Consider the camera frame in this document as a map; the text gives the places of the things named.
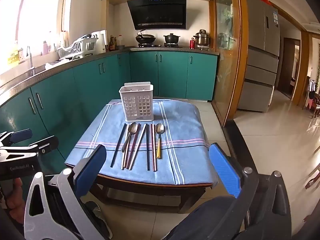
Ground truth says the white plastic utensil basket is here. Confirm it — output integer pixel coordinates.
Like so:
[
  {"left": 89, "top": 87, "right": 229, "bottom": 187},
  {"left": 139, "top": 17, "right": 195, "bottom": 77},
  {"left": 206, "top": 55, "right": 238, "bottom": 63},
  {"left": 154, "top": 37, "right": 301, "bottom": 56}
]
[{"left": 118, "top": 81, "right": 154, "bottom": 122}]

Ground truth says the white dish rack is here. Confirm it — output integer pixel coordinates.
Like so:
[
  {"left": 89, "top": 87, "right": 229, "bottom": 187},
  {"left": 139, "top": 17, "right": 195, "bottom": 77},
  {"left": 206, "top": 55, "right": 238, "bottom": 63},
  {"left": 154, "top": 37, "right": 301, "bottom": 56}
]
[{"left": 57, "top": 34, "right": 99, "bottom": 59}]

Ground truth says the teal base cabinet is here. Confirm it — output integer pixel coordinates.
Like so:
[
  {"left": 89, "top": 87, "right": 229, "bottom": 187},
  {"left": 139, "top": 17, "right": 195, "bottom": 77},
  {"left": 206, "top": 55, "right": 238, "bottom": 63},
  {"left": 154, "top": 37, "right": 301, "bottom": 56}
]
[
  {"left": 0, "top": 52, "right": 131, "bottom": 160},
  {"left": 129, "top": 51, "right": 218, "bottom": 100}
]

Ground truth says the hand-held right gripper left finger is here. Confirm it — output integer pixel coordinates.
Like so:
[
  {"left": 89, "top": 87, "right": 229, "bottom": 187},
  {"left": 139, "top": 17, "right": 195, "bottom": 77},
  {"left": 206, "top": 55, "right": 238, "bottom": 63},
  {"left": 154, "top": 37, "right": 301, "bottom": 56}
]
[{"left": 24, "top": 144, "right": 112, "bottom": 240}]

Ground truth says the black chopstick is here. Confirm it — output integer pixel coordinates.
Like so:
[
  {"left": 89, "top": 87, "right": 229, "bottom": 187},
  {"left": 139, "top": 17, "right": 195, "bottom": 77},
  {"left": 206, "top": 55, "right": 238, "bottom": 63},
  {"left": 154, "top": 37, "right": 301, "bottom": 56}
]
[
  {"left": 146, "top": 124, "right": 150, "bottom": 171},
  {"left": 110, "top": 123, "right": 127, "bottom": 168}
]

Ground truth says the white kitchen appliance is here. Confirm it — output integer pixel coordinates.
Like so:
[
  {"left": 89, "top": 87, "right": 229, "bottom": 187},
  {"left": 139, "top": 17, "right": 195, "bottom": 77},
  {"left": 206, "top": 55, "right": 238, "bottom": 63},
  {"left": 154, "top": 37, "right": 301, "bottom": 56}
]
[{"left": 91, "top": 29, "right": 108, "bottom": 53}]

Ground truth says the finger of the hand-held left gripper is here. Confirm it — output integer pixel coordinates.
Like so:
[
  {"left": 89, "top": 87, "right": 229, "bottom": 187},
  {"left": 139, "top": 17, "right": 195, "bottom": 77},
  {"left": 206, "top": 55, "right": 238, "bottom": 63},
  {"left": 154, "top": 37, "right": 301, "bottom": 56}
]
[
  {"left": 0, "top": 128, "right": 33, "bottom": 147},
  {"left": 27, "top": 135, "right": 59, "bottom": 155}
]

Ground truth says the person's left hand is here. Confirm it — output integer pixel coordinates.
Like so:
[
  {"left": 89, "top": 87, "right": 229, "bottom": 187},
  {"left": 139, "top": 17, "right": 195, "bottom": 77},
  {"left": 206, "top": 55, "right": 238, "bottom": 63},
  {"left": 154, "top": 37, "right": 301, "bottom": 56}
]
[{"left": 5, "top": 177, "right": 28, "bottom": 214}]

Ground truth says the person's dark trouser leg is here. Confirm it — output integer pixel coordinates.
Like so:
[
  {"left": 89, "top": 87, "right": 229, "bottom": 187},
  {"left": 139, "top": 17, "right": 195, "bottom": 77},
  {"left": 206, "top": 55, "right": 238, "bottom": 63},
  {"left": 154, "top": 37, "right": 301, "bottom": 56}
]
[{"left": 162, "top": 196, "right": 250, "bottom": 240}]

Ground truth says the black range hood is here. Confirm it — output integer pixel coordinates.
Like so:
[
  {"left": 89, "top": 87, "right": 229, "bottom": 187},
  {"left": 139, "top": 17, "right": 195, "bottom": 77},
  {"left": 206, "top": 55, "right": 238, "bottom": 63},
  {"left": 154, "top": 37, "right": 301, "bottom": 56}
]
[{"left": 127, "top": 0, "right": 187, "bottom": 30}]

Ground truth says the metal sink faucet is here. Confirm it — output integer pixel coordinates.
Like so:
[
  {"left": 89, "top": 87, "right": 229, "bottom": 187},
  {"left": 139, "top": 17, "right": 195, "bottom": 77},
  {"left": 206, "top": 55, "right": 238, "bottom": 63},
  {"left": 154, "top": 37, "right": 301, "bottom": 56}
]
[{"left": 26, "top": 46, "right": 35, "bottom": 70}]

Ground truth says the dark wooden door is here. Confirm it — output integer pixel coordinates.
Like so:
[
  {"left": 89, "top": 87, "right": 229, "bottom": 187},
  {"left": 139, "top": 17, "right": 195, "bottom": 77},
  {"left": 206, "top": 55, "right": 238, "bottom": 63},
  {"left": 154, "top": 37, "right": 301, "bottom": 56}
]
[{"left": 277, "top": 38, "right": 300, "bottom": 99}]

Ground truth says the yellow box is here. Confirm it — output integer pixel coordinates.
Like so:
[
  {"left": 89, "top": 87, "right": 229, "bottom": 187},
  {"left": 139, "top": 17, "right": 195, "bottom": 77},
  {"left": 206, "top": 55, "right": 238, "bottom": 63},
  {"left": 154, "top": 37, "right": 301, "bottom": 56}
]
[{"left": 7, "top": 49, "right": 20, "bottom": 67}]

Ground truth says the dark wooden table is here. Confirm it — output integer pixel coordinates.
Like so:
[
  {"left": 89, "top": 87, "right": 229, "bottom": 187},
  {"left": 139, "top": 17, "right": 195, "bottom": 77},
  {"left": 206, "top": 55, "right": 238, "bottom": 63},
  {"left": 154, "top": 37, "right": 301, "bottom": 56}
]
[{"left": 65, "top": 164, "right": 213, "bottom": 214}]

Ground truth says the blue striped towel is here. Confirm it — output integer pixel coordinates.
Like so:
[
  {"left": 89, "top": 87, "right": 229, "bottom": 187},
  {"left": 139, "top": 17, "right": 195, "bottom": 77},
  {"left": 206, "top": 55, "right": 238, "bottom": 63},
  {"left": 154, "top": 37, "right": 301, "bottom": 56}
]
[{"left": 64, "top": 99, "right": 219, "bottom": 186}]

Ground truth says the red chopstick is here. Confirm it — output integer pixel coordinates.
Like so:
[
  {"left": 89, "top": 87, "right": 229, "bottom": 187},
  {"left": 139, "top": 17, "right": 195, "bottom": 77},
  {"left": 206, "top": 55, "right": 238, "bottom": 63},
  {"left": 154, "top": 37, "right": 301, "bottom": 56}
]
[
  {"left": 126, "top": 123, "right": 141, "bottom": 170},
  {"left": 150, "top": 124, "right": 155, "bottom": 172}
]

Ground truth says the black wok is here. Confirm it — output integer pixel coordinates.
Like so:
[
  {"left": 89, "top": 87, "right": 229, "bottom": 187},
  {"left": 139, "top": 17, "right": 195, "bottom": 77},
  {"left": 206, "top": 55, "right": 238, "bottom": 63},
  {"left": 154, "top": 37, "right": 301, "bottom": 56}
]
[{"left": 135, "top": 30, "right": 157, "bottom": 44}]

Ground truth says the stainless steel stock pot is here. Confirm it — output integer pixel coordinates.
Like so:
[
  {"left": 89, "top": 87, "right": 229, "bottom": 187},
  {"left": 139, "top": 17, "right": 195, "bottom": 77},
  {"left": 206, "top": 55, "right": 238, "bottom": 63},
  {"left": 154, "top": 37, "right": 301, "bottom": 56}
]
[{"left": 193, "top": 29, "right": 210, "bottom": 47}]

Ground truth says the silver metal spoon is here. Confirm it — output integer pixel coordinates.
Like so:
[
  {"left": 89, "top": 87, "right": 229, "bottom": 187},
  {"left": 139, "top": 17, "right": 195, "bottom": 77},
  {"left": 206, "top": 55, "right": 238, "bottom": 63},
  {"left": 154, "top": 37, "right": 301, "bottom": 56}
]
[{"left": 121, "top": 122, "right": 138, "bottom": 153}]

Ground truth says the wooden framed glass door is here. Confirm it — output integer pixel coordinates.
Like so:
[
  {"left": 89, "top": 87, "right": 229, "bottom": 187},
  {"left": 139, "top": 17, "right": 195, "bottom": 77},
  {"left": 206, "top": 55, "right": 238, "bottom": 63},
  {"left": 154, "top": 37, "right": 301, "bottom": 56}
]
[{"left": 209, "top": 0, "right": 249, "bottom": 127}]

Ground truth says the black cooking pot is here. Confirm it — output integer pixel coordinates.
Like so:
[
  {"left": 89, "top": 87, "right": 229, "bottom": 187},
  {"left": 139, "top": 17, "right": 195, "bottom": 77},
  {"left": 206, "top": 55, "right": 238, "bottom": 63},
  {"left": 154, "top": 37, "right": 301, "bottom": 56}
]
[{"left": 163, "top": 33, "right": 182, "bottom": 44}]

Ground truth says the person's black shoe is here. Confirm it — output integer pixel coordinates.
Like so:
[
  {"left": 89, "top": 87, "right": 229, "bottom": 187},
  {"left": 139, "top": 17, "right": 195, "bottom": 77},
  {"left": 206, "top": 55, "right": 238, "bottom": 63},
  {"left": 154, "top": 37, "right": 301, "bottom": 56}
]
[{"left": 82, "top": 200, "right": 113, "bottom": 240}]

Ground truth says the gold handled metal spoon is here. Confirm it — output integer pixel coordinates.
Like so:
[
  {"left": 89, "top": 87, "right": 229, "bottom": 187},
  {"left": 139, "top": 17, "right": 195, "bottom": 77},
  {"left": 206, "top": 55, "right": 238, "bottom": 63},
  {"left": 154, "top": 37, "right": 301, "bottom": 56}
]
[{"left": 155, "top": 123, "right": 165, "bottom": 159}]

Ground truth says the kitchen window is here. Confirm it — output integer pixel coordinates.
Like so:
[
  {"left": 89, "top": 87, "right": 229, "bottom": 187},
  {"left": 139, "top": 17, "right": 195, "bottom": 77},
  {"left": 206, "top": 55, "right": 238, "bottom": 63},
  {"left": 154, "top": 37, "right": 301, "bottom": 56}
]
[{"left": 0, "top": 0, "right": 75, "bottom": 75}]

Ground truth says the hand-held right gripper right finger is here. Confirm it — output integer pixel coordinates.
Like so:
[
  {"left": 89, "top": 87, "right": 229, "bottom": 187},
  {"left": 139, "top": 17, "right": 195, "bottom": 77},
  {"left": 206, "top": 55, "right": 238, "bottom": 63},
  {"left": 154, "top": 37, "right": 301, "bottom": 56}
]
[{"left": 209, "top": 143, "right": 292, "bottom": 240}]

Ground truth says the gas stove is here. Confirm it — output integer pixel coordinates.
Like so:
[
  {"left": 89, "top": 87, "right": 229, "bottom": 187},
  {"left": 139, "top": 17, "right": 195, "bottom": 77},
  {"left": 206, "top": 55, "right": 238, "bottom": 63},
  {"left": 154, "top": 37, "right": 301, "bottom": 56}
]
[{"left": 137, "top": 43, "right": 184, "bottom": 48}]

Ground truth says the grey refrigerator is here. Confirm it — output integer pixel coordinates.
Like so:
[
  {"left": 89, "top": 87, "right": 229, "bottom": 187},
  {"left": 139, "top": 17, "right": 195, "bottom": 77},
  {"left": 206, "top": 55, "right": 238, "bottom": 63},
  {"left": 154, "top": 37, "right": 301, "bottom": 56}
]
[{"left": 236, "top": 0, "right": 280, "bottom": 113}]

